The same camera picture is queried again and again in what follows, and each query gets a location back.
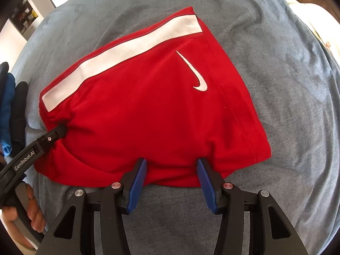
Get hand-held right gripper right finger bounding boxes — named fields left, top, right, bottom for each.
left=196, top=157, right=310, bottom=255

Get blue cloth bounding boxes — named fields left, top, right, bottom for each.
left=0, top=72, right=17, bottom=158

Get red pants with white stripe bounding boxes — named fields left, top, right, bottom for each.
left=34, top=6, right=272, bottom=188

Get person's left hand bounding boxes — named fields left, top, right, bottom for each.
left=0, top=185, right=46, bottom=233

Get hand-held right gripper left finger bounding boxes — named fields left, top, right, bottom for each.
left=36, top=158, right=148, bottom=255

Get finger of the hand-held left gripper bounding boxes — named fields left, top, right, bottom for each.
left=34, top=124, right=68, bottom=155

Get cluttered shelf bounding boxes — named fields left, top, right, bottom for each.
left=9, top=4, right=41, bottom=31

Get pale printed cloth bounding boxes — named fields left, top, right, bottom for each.
left=288, top=0, right=340, bottom=56

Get grey-blue blanket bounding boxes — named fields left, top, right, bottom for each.
left=4, top=0, right=340, bottom=255

